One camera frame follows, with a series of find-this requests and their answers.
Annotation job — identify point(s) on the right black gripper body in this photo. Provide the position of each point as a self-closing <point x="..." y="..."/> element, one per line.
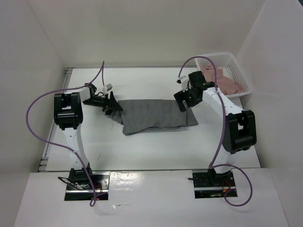
<point x="192" y="100"/>

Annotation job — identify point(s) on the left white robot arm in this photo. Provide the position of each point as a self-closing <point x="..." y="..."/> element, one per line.
<point x="68" y="115"/>

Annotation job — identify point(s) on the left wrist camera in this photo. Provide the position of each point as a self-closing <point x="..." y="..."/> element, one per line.
<point x="107" y="88"/>

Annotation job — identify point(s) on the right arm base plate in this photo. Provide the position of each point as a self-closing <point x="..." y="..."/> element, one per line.
<point x="209" y="184"/>

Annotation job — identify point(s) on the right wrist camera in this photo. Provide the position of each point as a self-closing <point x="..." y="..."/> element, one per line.
<point x="185" y="83"/>

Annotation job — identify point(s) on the grey pleated skirt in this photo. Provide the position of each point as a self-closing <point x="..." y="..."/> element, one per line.
<point x="141" y="115"/>

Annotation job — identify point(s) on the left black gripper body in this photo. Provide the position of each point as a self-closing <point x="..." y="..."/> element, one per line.
<point x="102" y="102"/>

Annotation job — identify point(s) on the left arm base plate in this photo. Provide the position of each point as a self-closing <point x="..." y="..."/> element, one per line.
<point x="94" y="186"/>

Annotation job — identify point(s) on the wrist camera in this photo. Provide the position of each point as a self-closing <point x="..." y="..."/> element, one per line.
<point x="107" y="88"/>
<point x="185" y="83"/>

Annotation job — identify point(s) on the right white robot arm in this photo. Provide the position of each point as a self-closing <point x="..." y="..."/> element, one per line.
<point x="239" y="129"/>

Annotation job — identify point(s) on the pink skirt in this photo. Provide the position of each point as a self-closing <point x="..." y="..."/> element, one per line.
<point x="225" y="84"/>

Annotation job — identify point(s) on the white plastic basket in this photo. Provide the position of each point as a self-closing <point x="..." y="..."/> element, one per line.
<point x="231" y="69"/>

